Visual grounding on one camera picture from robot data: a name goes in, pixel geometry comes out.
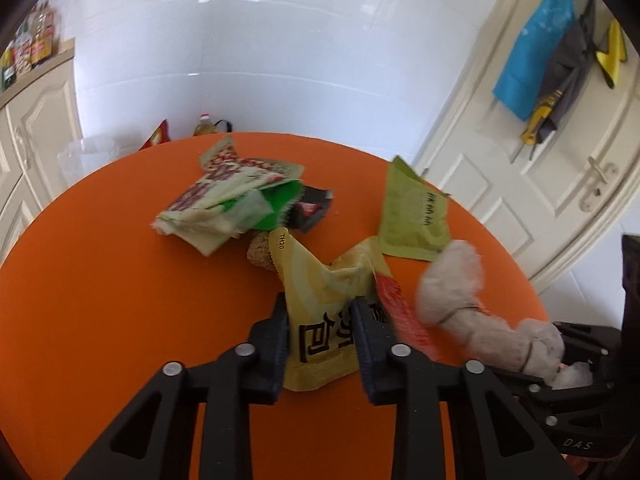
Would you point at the light green packet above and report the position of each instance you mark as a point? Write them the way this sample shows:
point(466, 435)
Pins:
point(412, 210)

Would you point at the white panel door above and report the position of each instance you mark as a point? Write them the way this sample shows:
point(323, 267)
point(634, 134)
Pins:
point(500, 185)

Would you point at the yellow bread packet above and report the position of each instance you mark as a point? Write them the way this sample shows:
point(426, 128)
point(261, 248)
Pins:
point(315, 300)

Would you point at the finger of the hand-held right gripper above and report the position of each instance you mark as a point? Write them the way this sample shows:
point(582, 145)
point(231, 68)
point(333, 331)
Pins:
point(560, 400)
point(582, 342)

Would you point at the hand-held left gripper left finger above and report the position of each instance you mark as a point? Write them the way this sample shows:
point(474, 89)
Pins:
point(272, 360)

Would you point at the black snack wrapper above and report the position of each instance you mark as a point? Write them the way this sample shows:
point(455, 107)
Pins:
point(310, 207)

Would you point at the jar with red label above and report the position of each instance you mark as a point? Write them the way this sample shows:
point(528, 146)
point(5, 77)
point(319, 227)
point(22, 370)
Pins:
point(23, 57)

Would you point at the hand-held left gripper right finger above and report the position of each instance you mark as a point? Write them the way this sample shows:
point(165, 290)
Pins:
point(372, 365)

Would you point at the red white patterned wrapper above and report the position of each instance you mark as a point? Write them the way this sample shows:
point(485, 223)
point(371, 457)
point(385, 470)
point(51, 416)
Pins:
point(215, 200)

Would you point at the large yellow oil bottle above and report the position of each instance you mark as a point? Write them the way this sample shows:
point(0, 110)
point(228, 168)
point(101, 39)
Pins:
point(205, 127)

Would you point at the cream base cabinet with countertop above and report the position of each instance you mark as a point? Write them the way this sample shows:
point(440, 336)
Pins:
point(40, 125)

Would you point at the green bottle with yellow cap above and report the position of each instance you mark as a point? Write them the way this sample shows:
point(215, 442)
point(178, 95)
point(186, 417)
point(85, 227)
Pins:
point(9, 67)

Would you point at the blue plastic apron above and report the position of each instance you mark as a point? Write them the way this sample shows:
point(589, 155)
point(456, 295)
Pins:
point(535, 55)

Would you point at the beige peanut shell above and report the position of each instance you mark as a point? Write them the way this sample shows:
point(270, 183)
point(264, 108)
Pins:
point(260, 255)

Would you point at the red bag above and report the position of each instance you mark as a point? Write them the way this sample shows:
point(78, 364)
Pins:
point(157, 137)

